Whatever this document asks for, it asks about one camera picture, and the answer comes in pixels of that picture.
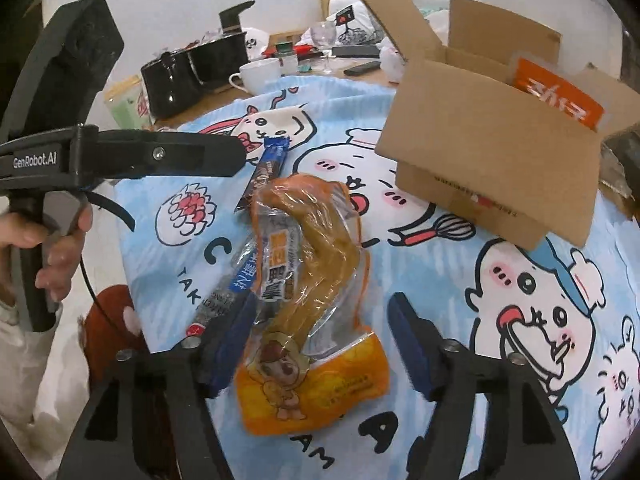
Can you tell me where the orange chicken snack pack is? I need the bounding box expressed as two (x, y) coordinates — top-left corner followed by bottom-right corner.
(235, 174), (390, 437)

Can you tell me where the white sleeve forearm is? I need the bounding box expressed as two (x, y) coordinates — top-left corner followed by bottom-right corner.
(1, 302), (89, 479)

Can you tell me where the clear wine glass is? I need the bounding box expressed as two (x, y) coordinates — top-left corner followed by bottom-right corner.
(310, 21), (336, 75)

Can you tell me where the brown cardboard box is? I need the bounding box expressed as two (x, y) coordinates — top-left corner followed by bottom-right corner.
(361, 0), (639, 249)

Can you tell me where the blue cartoon tablecloth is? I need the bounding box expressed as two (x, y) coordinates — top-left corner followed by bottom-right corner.
(114, 72), (640, 480)

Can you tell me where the orange white snack bag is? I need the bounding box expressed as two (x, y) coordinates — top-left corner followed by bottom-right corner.
(506, 52), (610, 131)

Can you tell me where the red black tool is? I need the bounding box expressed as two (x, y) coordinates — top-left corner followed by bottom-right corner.
(264, 41), (322, 61)

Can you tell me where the person's left hand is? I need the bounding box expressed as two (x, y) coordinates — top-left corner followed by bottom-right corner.
(1, 205), (93, 307)

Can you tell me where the black remote control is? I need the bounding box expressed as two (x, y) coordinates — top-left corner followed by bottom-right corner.
(343, 61), (381, 77)

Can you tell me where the clear dark snack bar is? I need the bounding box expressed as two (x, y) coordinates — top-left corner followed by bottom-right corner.
(186, 235), (257, 337)

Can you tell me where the blue brown chocolate bar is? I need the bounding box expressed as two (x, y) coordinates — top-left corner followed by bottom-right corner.
(235, 136), (290, 211)

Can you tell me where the white ceramic mug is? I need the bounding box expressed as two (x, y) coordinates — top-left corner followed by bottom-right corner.
(228, 58), (281, 96)

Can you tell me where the green snack box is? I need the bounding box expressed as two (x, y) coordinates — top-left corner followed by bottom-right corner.
(103, 75), (152, 130)

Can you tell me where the white printed cushion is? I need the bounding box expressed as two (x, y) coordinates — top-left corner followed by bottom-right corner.
(334, 2), (385, 46)

